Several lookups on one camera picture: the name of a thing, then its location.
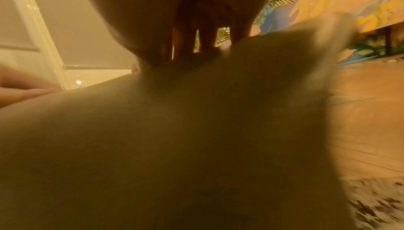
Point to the person's left hand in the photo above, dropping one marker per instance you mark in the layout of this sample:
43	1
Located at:
15	87

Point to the person's right hand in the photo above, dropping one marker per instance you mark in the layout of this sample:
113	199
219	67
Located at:
157	4

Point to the grey cushion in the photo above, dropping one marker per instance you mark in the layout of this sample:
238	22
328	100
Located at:
189	136

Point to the patterned grey rug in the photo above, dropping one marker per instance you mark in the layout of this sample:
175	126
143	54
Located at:
378	206

